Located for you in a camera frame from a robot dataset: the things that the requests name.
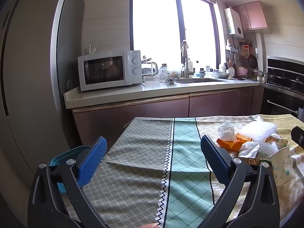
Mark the clear food container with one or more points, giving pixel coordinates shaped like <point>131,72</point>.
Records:
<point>151,80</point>

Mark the kitchen sink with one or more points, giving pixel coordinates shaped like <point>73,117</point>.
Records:
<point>201,80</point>

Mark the brown base cabinets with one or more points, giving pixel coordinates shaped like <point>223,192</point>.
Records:
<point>142,109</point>

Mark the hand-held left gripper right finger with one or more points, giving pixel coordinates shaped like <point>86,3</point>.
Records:
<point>213,156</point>

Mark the grey refrigerator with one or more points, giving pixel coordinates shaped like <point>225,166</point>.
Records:
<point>28,76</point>

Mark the blue patterned bowl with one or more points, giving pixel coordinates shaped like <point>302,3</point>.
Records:
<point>171,80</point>

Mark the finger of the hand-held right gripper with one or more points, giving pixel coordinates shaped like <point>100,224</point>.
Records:
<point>298,136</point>

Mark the glass electric kettle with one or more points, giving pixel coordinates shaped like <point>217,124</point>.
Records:
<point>154,68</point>

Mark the pink bowl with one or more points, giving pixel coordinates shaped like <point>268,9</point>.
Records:
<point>241,71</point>

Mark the black wok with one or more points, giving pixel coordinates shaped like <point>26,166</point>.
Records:
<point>293,83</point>

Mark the white kitchen countertop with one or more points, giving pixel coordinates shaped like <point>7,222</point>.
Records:
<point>118,95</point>

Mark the pink wall cabinet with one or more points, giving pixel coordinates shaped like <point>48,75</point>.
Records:
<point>251,15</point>

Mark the blue plastic bin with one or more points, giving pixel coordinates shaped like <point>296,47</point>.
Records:
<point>61,158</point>

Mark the black range hood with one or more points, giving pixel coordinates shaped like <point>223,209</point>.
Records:
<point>285,66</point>

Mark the patterned tablecloth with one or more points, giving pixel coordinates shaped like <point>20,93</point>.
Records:
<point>142,159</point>

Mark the large gold snack wrapper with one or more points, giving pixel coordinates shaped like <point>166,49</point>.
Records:
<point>277,142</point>

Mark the white foam wrap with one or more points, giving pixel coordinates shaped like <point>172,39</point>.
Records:
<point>258,130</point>

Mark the wall utensil rack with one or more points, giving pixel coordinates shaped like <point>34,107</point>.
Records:
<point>238,48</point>

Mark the steel kitchen faucet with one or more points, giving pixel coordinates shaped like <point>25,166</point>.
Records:
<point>186,68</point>

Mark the orange peel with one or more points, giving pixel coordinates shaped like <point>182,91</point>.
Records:
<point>229,143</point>

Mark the white tissue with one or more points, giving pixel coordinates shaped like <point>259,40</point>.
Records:
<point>226,130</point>
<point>248,149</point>

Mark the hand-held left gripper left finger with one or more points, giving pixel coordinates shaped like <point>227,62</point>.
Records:
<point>92,161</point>

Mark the clear plastic bag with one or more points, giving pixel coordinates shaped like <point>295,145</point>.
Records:
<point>173,70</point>

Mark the white paper cup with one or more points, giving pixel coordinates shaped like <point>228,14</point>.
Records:
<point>282,166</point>

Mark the small steel pot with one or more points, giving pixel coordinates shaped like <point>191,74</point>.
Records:
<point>261,78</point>

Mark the black built-in oven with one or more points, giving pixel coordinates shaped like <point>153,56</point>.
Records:
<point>277,102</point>

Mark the hanging frying pan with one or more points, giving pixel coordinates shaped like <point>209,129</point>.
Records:
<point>253,61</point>

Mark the white microwave oven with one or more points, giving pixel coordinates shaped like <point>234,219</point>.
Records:
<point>104,70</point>

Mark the kitchen window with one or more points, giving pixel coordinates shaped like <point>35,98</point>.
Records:
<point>154,28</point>

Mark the white water heater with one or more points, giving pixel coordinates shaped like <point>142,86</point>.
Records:
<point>234,22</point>

